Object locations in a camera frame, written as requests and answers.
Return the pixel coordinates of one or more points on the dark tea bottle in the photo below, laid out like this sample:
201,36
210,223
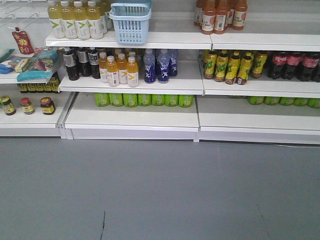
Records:
94,62
70,62
83,57

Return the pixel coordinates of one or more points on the light blue plastic basket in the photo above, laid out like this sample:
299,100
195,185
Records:
131,21

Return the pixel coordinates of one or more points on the blue sports drink bottle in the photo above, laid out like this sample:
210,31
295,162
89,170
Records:
163,60
149,66

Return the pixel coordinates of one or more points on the orange vitamin drink bottle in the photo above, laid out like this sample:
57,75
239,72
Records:
122,68
112,72
132,72

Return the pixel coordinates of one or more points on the red hanging snack pouch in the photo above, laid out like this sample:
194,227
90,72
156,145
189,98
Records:
23,41

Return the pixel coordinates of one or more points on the orange C100 juice bottle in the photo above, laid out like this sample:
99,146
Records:
221,16
240,13
208,18

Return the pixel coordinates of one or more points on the sauce jar red lid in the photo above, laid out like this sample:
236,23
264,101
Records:
47,106
27,106

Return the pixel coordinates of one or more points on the teal cartoon snack bag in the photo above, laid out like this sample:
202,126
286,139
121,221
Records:
42,66

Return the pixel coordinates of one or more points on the cola bottle red label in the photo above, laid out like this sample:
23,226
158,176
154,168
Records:
279,60
292,62
308,65

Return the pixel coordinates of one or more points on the yellow green tea bottle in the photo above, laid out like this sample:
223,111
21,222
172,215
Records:
244,69
232,68
210,64
221,65

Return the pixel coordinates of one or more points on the white store shelving unit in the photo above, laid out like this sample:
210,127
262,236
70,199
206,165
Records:
220,111

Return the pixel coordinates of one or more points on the pale yellow drink bottle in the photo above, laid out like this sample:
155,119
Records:
81,21
94,20
55,19
68,20

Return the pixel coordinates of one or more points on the sauce jar green lid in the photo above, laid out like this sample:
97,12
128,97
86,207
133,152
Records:
7,105

